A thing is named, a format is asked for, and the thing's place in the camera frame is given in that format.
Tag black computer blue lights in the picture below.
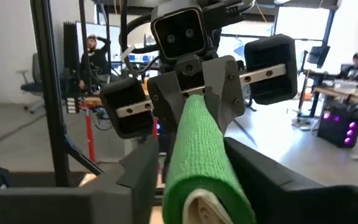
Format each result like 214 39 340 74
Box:
317 107 358 149

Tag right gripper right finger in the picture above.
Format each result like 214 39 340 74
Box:
224 136 358 224

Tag wooden background table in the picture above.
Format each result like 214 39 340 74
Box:
314 83 358 107

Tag white board panel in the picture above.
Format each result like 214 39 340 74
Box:
75 21 122 63

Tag red post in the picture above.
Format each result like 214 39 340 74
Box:
84 105 97 162

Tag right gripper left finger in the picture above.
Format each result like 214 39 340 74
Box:
0 135 160 224

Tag green cloth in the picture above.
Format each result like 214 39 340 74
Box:
162 94 257 224

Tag white bandage core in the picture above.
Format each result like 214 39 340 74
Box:
183 188 234 224

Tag person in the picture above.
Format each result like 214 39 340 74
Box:
336 51 358 83
78 34 112 91

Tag gray office chair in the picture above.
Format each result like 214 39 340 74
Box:
16 52 47 114

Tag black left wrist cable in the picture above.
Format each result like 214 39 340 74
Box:
118 12 167 75

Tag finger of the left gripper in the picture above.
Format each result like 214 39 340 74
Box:
201 55 246 134
147 70 186 134

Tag black background monitor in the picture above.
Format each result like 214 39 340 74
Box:
307 45 331 69

